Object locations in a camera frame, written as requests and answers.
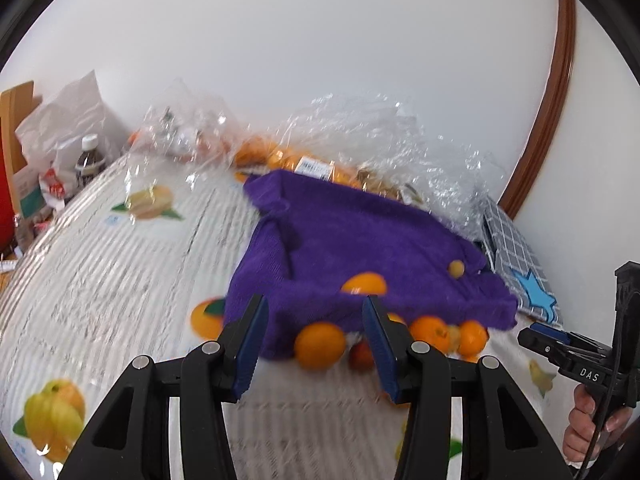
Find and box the red packet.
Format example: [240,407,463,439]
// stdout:
[0,154,15,252]

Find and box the person's right hand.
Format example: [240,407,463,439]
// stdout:
[562,385,639,463]

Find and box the oval kumquat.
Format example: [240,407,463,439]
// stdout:
[341,272,388,296]

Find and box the purple towel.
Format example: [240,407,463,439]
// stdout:
[224,170,518,360]

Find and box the brown bottle white cap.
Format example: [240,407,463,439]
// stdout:
[75,133,106,188]

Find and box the small orange mandarin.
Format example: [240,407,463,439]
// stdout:
[458,320,489,361]
[409,315,451,354]

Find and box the clear bag of oranges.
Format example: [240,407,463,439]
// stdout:
[232,131,362,189]

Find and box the clear bag left side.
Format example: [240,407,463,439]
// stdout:
[127,78,244,166]

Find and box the brown wooden door frame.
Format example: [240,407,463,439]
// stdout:
[499,0,577,220]

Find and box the white plastic bag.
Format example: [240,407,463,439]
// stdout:
[16,72,128,212]

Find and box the small yellow-green fruit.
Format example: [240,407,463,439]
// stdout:
[448,259,465,280]

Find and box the large orange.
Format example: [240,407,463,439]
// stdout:
[294,322,347,372]

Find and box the grey checked bag blue star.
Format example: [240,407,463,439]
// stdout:
[478,196,562,326]

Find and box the large crumpled clear bag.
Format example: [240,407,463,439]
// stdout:
[277,94,504,240]

